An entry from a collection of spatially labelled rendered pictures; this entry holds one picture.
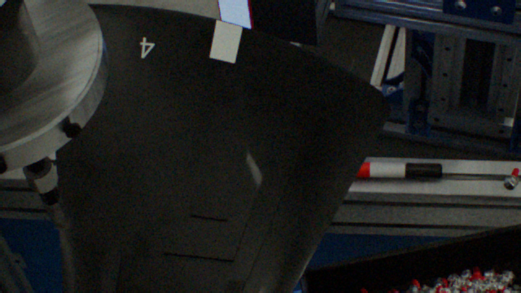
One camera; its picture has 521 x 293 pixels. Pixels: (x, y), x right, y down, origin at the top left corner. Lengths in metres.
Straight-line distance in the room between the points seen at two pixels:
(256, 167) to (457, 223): 0.45
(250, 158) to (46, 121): 0.33
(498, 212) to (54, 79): 0.75
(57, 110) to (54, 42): 0.03
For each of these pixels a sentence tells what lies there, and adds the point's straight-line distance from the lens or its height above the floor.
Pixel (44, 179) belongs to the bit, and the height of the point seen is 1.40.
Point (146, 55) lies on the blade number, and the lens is 0.66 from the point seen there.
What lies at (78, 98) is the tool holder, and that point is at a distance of 0.31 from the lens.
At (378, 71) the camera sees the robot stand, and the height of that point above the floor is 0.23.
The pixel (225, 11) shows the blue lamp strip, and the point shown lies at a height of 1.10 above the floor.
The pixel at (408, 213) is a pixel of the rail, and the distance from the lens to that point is 1.02.
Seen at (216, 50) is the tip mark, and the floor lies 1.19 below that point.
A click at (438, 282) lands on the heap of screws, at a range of 0.96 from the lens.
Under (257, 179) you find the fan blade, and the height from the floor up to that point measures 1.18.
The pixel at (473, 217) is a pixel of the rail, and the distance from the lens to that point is 1.03.
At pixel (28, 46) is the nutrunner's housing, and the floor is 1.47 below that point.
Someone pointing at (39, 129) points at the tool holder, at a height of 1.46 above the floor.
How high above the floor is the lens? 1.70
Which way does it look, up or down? 55 degrees down
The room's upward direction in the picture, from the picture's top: 8 degrees counter-clockwise
